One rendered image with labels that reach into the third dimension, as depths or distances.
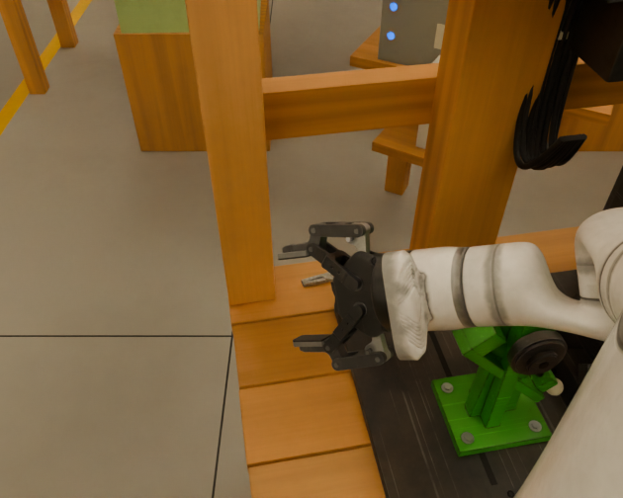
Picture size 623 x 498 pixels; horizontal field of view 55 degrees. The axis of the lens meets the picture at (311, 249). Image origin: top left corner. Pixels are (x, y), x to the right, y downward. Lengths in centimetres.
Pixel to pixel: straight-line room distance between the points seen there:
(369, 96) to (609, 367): 85
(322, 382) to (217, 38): 58
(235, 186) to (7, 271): 187
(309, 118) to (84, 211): 199
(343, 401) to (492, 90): 55
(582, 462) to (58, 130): 340
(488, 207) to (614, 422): 96
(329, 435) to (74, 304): 165
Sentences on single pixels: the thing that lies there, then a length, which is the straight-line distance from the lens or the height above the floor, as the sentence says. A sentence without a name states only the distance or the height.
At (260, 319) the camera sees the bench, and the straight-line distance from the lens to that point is 113.
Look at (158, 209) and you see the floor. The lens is 280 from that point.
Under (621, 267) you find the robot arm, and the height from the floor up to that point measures 151.
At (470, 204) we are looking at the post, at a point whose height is 107.
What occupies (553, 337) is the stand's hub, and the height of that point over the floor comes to 116.
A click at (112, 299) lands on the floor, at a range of 245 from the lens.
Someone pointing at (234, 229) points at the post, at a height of 107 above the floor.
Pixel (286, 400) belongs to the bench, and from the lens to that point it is 102.
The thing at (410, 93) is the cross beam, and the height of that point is 125.
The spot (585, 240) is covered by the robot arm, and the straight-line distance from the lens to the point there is 47.
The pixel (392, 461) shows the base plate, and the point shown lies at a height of 90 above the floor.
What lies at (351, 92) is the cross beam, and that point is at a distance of 100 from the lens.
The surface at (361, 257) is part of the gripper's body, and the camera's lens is 56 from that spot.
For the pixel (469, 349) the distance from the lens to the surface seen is 81.
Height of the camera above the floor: 175
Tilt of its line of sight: 44 degrees down
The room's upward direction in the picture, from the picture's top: straight up
